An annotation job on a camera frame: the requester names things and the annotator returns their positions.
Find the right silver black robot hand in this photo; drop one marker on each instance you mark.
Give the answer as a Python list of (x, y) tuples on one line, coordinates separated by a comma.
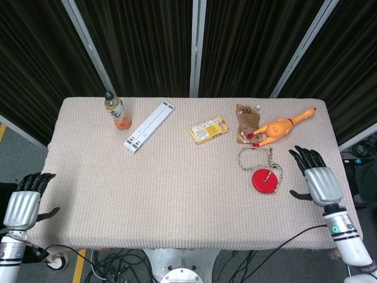
[(322, 185)]

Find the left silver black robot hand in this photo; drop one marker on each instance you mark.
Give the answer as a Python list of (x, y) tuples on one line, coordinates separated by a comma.
[(22, 207)]

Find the red plastic disc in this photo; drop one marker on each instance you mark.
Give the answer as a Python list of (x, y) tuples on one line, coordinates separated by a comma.
[(259, 184)]

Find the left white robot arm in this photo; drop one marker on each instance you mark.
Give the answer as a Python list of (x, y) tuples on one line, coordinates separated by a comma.
[(10, 250)]

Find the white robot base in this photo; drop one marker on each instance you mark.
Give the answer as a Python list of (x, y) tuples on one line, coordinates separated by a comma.
[(179, 265)]

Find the white round floor foot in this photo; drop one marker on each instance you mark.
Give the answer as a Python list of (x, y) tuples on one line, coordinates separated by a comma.
[(56, 261)]

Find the orange rubber chicken toy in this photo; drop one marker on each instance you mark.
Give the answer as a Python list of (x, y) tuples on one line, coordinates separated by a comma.
[(277, 128)]

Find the brown spout pouch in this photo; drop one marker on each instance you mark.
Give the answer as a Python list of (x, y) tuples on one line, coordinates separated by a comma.
[(247, 121)]

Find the yellow snack packet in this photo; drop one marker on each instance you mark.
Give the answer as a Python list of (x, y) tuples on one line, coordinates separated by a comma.
[(209, 129)]

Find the black curtain panel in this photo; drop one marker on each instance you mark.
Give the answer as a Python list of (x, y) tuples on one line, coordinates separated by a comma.
[(244, 44), (35, 59), (353, 59), (141, 44)]

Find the orange juice bottle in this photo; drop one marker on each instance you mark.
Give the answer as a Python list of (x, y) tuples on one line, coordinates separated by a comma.
[(117, 113)]

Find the beige woven tablecloth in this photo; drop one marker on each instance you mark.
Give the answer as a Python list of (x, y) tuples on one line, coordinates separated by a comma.
[(176, 191)]

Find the white folding stand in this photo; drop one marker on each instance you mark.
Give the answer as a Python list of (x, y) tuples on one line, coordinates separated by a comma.
[(150, 126)]

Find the white partition bottom rail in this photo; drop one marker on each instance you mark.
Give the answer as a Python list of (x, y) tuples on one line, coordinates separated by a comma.
[(20, 129), (359, 135)]

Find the white partition frame post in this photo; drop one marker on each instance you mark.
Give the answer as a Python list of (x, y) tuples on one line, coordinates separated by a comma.
[(300, 50), (88, 47), (198, 50)]

